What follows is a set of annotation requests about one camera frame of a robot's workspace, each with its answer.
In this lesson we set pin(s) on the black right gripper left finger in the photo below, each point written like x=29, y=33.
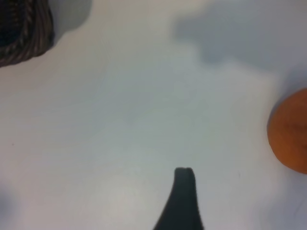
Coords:
x=171, y=210

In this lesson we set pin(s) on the dark brown woven basket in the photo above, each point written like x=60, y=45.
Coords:
x=36, y=28

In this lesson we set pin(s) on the orange fruit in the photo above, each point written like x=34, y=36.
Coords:
x=290, y=131

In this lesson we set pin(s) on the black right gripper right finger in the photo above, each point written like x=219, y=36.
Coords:
x=190, y=210

